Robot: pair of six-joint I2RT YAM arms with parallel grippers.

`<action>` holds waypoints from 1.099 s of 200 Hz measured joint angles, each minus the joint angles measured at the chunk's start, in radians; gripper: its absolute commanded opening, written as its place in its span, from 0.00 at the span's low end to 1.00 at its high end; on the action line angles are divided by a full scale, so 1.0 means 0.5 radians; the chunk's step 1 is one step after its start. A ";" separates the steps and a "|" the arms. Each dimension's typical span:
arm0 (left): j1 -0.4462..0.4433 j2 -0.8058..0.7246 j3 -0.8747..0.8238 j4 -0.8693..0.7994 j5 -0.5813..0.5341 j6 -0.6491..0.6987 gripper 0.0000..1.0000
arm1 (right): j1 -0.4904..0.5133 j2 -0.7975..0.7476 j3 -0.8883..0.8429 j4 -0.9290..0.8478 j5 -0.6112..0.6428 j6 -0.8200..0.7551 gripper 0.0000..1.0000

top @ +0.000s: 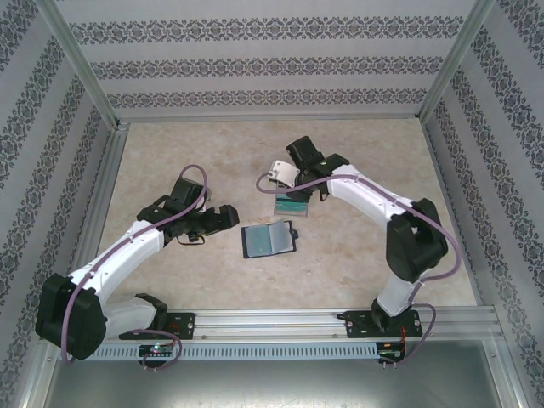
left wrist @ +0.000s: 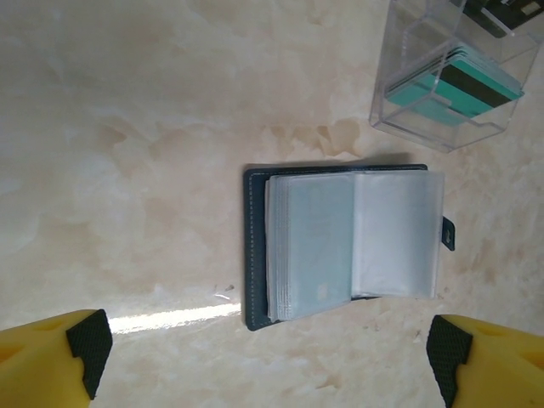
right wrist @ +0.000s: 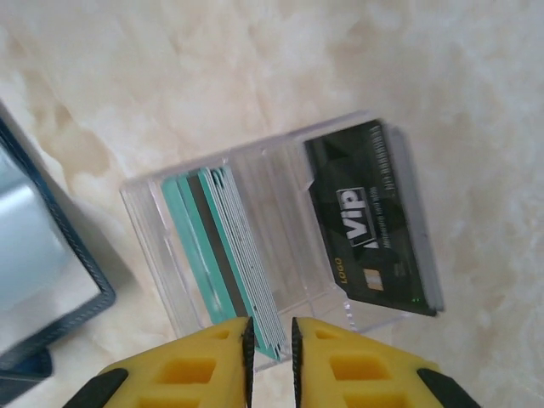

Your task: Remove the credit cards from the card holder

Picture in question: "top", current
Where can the teal card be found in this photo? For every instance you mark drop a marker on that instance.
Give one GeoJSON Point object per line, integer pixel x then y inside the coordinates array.
{"type": "Point", "coordinates": [259, 241]}
{"type": "Point", "coordinates": [291, 205]}

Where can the dark blue card holder wallet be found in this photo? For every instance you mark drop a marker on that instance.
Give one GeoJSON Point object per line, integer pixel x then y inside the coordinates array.
{"type": "Point", "coordinates": [280, 236]}

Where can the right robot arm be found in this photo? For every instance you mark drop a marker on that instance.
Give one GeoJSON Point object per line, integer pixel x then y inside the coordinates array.
{"type": "Point", "coordinates": [365, 195]}

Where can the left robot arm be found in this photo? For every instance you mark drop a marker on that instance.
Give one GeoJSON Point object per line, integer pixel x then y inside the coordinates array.
{"type": "Point", "coordinates": [123, 255]}

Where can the clear acrylic card stand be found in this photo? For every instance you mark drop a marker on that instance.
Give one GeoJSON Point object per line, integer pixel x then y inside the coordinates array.
{"type": "Point", "coordinates": [291, 213]}

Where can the left circuit board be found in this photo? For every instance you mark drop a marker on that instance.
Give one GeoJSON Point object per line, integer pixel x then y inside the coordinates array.
{"type": "Point", "coordinates": [155, 350]}

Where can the circuit board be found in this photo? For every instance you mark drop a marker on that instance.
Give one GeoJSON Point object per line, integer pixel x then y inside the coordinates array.
{"type": "Point", "coordinates": [391, 355]}
{"type": "Point", "coordinates": [155, 350]}

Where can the grey metal sheet panel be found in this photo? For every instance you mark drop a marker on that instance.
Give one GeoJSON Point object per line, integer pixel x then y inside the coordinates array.
{"type": "Point", "coordinates": [272, 387]}

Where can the right circuit board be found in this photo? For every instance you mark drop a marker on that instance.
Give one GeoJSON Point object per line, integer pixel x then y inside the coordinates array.
{"type": "Point", "coordinates": [391, 355]}

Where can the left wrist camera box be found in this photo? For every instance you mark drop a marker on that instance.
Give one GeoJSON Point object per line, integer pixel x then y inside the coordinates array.
{"type": "Point", "coordinates": [209, 194]}

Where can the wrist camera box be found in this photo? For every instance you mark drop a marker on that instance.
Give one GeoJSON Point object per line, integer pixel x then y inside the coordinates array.
{"type": "Point", "coordinates": [285, 172]}
{"type": "Point", "coordinates": [209, 194]}

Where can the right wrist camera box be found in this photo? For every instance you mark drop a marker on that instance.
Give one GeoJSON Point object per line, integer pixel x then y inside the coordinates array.
{"type": "Point", "coordinates": [285, 172]}

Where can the aluminium back frame rail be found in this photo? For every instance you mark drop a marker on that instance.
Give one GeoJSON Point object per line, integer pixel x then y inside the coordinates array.
{"type": "Point", "coordinates": [272, 119]}

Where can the aluminium side frame rail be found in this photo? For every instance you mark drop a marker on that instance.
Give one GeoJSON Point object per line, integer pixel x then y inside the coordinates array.
{"type": "Point", "coordinates": [98, 204]}

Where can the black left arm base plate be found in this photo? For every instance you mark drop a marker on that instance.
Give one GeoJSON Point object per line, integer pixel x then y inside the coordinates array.
{"type": "Point", "coordinates": [187, 323]}

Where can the aluminium mounting rail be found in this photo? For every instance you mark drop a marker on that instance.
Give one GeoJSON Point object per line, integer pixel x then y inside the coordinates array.
{"type": "Point", "coordinates": [268, 325]}

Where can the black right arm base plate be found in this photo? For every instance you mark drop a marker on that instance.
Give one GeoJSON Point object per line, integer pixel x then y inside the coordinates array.
{"type": "Point", "coordinates": [357, 325]}

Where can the aluminium frame post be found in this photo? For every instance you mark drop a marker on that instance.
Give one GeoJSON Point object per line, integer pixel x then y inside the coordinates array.
{"type": "Point", "coordinates": [450, 64]}
{"type": "Point", "coordinates": [83, 64]}

